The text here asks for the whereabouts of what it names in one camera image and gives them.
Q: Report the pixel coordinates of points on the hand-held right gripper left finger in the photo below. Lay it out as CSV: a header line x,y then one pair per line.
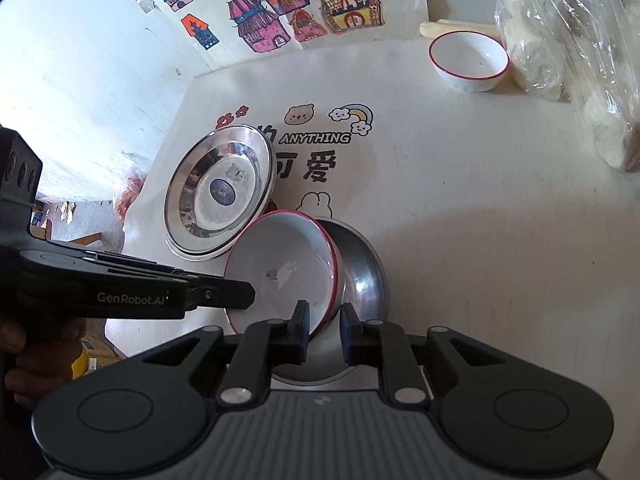
x,y
301,332

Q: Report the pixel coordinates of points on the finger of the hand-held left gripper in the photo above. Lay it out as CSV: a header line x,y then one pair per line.
x,y
225,295

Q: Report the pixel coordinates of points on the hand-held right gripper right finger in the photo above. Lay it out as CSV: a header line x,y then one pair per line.
x,y
348,335

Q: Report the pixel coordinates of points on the stainless steel plate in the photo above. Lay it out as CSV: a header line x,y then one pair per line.
x,y
192,256

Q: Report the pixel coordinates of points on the stainless steel bowl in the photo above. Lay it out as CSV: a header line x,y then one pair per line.
x,y
362,280

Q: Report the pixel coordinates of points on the white bowl with red rim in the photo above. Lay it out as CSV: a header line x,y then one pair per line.
x,y
467,55
285,255

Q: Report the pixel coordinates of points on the steel plate with round sticker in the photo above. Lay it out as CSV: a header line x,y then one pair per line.
x,y
200,220

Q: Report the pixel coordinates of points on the person's left hand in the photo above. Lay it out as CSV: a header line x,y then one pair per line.
x,y
20,380

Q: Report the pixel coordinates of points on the brown cardboard box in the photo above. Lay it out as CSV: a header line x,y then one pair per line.
x,y
102,347

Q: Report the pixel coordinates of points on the plastic bag of red fruit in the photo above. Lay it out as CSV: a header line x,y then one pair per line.
x,y
131,190

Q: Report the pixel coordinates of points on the cream printed tablecloth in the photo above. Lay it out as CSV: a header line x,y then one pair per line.
x,y
450,185

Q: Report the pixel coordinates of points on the cream coloured stick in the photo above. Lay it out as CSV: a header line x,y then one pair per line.
x,y
450,27

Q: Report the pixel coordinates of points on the plastic bag of white buns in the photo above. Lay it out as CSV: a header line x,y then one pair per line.
x,y
550,35

